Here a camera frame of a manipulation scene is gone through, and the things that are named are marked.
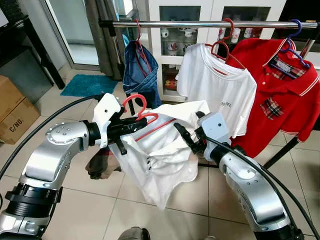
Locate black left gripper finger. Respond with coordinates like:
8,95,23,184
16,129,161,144
120,118,149,130
120,129,145,143

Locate red plastic clothes hanger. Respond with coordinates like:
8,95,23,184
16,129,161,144
131,19,151,76
121,93,178,142
210,18,247,71

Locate purple clothes hanger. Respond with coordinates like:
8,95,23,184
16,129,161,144
277,19,313,71

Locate blue denim shorts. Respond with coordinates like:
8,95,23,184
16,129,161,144
122,40,162,110

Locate teal floor mat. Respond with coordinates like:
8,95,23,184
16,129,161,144
60,74,120,98

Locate plain white T-shirt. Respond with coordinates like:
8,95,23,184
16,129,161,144
176,42,257,138

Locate grey curtain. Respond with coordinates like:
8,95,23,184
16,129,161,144
84,0,123,81

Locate cardboard box printed C/NO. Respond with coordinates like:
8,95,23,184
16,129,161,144
0,97,41,146

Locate grey left robot foot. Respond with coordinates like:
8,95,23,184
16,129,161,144
117,226,151,240

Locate red polo shirt plaid pocket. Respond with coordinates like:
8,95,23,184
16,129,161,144
230,37,320,158

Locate grey metal panel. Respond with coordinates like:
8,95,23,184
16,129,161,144
0,47,53,103

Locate glass sliding door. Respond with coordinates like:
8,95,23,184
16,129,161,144
45,0,96,67

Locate white glass door cabinet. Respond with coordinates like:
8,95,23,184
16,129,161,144
147,0,286,103

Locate black shelf table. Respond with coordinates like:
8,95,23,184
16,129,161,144
0,15,66,91

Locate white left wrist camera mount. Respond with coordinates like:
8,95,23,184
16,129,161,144
92,92,123,149

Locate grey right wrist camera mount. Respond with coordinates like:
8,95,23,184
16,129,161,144
197,111,231,153

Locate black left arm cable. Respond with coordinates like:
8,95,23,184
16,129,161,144
0,93,106,180

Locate black clothes rack chrome rail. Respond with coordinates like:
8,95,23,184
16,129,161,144
98,19,320,170

